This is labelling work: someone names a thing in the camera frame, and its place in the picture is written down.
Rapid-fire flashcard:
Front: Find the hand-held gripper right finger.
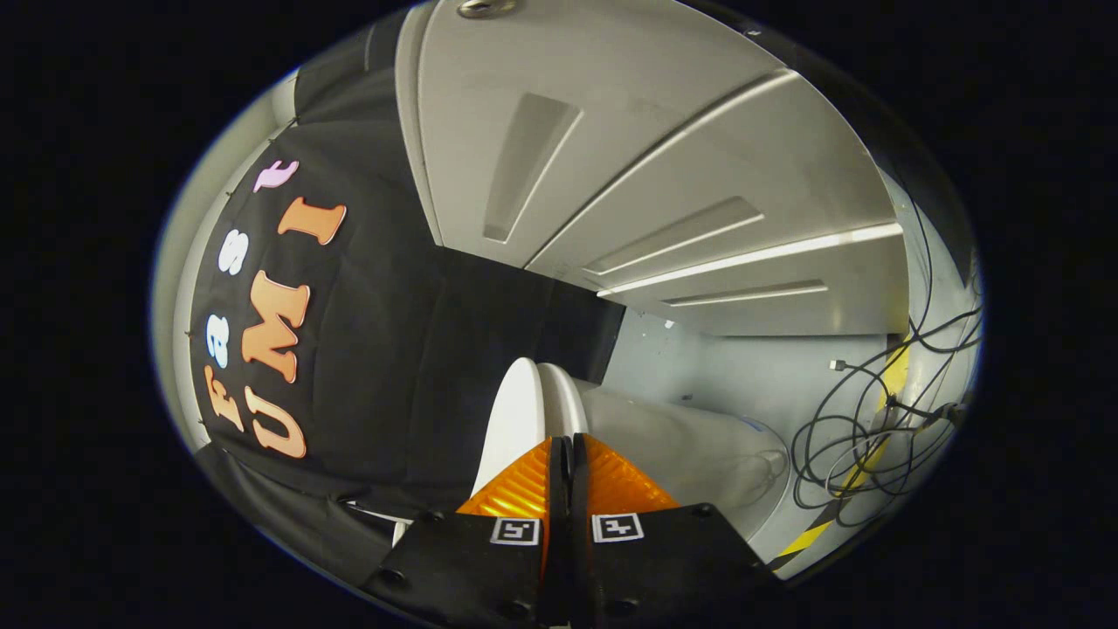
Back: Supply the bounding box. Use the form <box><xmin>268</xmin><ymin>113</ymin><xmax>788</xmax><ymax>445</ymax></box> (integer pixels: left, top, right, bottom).
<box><xmin>572</xmin><ymin>432</ymin><xmax>771</xmax><ymax>628</ymax></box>

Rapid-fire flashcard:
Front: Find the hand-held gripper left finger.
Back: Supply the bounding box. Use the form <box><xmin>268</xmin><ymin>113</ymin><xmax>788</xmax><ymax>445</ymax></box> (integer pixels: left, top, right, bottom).
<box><xmin>362</xmin><ymin>435</ymin><xmax>574</xmax><ymax>628</ymax></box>

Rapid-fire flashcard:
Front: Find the white toilet seat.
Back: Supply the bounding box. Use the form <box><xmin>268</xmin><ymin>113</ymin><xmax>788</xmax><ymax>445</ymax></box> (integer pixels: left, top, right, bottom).
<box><xmin>536</xmin><ymin>362</ymin><xmax>591</xmax><ymax>440</ymax></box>

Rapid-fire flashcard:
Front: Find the black backdrop cloth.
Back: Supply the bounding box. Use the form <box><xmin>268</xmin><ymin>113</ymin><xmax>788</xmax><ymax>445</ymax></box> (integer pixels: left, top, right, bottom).
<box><xmin>186</xmin><ymin>9</ymin><xmax>627</xmax><ymax>595</ymax></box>

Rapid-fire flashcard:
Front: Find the yellow black floor tape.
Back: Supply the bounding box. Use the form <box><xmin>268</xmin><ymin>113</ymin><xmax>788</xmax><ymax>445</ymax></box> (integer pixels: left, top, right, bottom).
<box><xmin>769</xmin><ymin>336</ymin><xmax>914</xmax><ymax>570</ymax></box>

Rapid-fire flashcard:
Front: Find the white drawer cabinet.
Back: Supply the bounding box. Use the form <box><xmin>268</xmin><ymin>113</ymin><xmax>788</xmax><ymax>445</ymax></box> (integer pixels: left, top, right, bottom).
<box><xmin>395</xmin><ymin>0</ymin><xmax>909</xmax><ymax>338</ymax></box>

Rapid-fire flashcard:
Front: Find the tangle of black cables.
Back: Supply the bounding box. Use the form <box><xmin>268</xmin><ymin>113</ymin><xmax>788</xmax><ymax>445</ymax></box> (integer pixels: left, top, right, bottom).
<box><xmin>789</xmin><ymin>170</ymin><xmax>985</xmax><ymax>530</ymax></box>

